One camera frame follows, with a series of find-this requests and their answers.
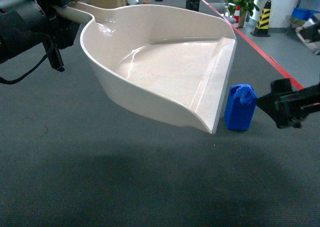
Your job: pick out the red table frame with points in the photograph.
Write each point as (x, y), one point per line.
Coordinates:
(268, 58)

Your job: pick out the metal shelf rack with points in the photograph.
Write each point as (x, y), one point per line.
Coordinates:
(294, 22)

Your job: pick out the yellow black traffic cone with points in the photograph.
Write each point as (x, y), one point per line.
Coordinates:
(262, 26)

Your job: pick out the red white traffic cone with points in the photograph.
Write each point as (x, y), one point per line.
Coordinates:
(236, 16)

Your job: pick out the blue storage bin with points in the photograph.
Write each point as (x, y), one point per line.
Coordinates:
(301, 13)

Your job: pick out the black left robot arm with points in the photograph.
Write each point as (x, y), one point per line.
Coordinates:
(27, 23)

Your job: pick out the black crate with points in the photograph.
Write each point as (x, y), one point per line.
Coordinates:
(193, 5)

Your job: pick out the blue plastic part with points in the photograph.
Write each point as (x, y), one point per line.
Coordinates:
(240, 107)

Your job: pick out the beige plastic dustpan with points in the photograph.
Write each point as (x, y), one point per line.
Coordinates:
(164, 63)

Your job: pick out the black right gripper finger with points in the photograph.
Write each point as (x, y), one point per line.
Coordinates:
(288, 108)
(310, 37)

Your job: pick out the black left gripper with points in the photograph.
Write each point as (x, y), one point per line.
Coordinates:
(63, 30)

